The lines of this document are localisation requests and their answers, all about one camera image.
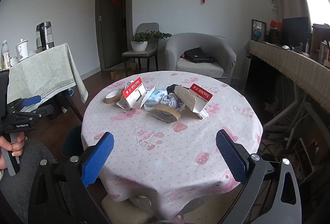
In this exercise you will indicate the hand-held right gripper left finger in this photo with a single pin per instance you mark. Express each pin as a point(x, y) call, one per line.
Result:
point(98, 162)

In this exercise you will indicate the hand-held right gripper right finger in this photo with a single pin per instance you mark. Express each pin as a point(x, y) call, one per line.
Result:
point(232, 159)

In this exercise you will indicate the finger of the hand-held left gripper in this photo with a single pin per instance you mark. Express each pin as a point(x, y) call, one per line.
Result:
point(29, 101)
point(38, 111)

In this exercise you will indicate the dark teal bin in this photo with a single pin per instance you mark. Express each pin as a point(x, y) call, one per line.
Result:
point(72, 141)

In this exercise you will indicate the white paper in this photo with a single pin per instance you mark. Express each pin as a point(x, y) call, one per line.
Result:
point(170, 102)

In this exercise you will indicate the person's left hand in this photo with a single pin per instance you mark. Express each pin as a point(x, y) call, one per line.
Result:
point(16, 147)

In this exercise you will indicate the pale patterned tablecloth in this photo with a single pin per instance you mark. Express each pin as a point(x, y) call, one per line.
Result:
point(43, 69)

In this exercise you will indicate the clear plastic bottle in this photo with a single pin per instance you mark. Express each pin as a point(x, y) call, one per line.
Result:
point(5, 56)

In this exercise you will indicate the white lidded mug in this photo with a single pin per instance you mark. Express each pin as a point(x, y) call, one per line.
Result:
point(22, 50)

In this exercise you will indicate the small brown tape roll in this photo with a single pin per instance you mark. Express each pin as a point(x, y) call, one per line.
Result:
point(110, 99)

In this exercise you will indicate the glass electric kettle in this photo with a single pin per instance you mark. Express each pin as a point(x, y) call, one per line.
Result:
point(44, 38)

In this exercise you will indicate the pink printed tablecloth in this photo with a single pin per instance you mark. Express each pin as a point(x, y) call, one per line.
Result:
point(167, 151)

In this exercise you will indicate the red white cardboard package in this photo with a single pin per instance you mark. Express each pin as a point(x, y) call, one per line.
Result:
point(198, 100)
point(134, 91)

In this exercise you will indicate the large brown tape roll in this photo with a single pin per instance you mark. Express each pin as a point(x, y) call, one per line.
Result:
point(170, 110)

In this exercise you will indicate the light blue plastic packet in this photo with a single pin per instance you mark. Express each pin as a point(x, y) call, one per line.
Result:
point(156, 96)

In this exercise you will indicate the black packaging piece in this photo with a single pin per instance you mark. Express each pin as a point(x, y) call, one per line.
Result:
point(172, 87)

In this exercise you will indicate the dark grey door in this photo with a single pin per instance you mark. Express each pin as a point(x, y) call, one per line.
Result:
point(113, 33)

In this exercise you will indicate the black bag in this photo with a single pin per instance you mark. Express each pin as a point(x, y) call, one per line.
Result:
point(197, 55)

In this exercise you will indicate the beige lace sideboard cloth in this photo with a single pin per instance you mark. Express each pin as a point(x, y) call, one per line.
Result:
point(296, 66)

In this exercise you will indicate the white striped armchair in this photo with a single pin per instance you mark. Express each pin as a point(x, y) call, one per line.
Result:
point(206, 42)

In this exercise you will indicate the potted plant in white pot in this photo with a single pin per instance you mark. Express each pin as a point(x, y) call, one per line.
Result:
point(139, 46)

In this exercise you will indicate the small blue globe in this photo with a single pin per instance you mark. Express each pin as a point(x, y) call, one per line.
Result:
point(256, 34)

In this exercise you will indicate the black side table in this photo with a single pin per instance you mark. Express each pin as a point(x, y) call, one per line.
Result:
point(149, 28)

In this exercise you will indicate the black monitor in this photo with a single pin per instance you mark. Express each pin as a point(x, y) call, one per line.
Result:
point(295, 32)

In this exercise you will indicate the small red flags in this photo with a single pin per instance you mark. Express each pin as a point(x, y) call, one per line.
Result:
point(275, 23)

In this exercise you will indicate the brown cardboard box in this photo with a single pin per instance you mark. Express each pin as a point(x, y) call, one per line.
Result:
point(319, 35)

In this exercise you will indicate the dark picture frame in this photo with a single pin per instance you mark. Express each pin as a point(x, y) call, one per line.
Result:
point(263, 23)

